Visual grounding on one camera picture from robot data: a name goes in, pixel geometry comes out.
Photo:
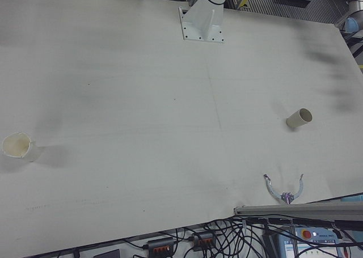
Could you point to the aluminium profile post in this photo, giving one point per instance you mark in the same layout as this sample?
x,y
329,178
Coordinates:
x,y
297,208

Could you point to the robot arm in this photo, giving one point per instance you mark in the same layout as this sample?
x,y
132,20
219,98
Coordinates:
x,y
356,0

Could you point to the white ribbed plastic cup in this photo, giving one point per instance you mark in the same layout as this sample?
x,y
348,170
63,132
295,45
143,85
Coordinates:
x,y
28,153

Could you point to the black orange usb hub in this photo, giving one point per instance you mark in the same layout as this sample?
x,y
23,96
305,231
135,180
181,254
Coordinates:
x,y
202,239
160,245

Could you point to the bent metal clip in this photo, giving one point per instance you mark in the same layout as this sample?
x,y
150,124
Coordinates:
x,y
286,197

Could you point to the white pedestal post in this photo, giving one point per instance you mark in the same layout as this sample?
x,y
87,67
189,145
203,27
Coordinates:
x,y
202,17

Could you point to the beige paper cup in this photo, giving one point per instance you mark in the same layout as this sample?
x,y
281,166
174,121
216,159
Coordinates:
x,y
295,120

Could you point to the teach pendant with red button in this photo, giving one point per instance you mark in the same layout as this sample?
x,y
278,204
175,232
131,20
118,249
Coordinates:
x,y
312,241

